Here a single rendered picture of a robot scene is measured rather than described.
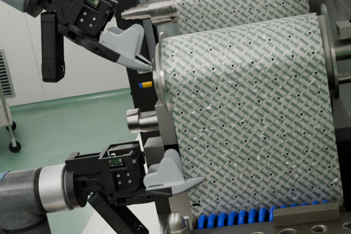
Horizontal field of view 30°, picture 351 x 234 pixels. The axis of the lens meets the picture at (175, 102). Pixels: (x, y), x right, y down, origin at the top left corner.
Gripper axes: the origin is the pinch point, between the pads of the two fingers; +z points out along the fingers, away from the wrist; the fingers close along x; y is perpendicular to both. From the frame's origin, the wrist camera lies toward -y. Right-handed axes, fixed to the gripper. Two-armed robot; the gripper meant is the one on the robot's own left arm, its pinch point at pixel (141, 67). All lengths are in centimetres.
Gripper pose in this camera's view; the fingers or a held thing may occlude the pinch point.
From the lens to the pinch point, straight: 105.1
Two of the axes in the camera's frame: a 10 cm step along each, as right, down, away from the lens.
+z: 8.7, 4.9, 0.2
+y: 4.8, -8.3, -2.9
